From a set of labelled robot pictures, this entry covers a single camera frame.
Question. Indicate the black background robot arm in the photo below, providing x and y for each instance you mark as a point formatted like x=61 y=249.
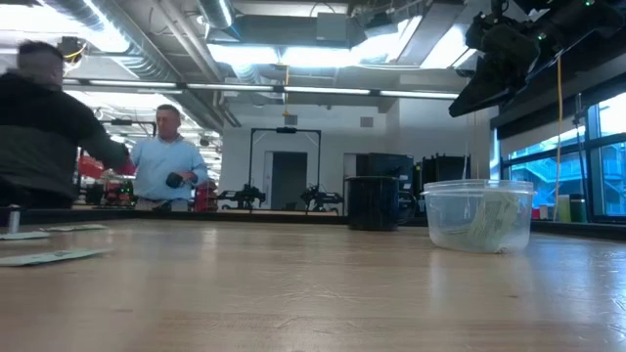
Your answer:
x=244 y=195
x=320 y=198

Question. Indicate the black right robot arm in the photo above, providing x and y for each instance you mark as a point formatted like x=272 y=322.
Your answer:
x=577 y=24

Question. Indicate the person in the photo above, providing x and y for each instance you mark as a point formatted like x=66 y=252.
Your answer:
x=39 y=132
x=161 y=166

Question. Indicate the square clear plastic container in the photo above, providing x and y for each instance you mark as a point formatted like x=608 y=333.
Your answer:
x=440 y=220

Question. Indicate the red cup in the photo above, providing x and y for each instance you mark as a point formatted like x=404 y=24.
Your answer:
x=535 y=213

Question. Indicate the dark green bottle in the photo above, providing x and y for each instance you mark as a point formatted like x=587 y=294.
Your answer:
x=578 y=210

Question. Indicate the ceiling light rail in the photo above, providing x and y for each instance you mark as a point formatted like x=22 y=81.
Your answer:
x=323 y=90

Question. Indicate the light green cup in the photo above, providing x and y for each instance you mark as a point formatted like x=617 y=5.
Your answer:
x=564 y=209

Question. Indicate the silver metal cylinder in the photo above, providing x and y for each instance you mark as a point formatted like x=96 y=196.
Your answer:
x=13 y=220

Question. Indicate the grey door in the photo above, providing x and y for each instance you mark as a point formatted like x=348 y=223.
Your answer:
x=288 y=181

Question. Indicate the silver ventilation duct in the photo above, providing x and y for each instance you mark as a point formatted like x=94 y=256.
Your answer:
x=215 y=12
x=127 y=34

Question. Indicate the black gantry frame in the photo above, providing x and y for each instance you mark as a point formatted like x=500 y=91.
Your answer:
x=286 y=130

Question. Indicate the dark grey cabinet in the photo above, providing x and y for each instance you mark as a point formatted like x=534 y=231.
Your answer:
x=386 y=163

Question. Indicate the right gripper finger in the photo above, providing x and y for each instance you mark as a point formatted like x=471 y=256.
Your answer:
x=484 y=93

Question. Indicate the green white sweetener packet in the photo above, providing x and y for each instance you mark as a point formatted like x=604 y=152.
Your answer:
x=494 y=217
x=73 y=228
x=49 y=257
x=22 y=235

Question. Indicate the black mug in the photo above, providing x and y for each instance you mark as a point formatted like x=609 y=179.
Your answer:
x=371 y=205

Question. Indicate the black handheld device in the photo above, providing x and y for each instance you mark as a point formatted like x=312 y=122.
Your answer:
x=174 y=180

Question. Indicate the red tool cart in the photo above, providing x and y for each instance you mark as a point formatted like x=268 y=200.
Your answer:
x=205 y=198
x=90 y=167

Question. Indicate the grey ceiling box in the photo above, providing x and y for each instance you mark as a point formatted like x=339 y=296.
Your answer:
x=332 y=27

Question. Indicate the black cabinet with hooks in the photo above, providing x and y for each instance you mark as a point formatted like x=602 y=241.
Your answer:
x=442 y=168

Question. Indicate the white cup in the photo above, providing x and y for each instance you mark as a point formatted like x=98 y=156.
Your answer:
x=544 y=211

